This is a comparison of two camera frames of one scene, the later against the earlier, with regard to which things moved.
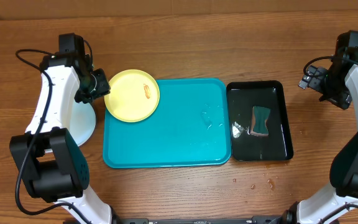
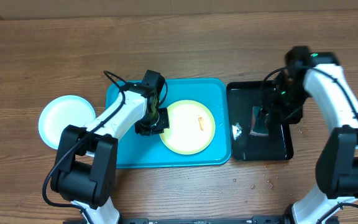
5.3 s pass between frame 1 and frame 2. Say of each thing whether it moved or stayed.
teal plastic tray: stayed
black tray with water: stayed
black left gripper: moved
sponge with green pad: stayed
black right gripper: moved
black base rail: stayed
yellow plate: moved
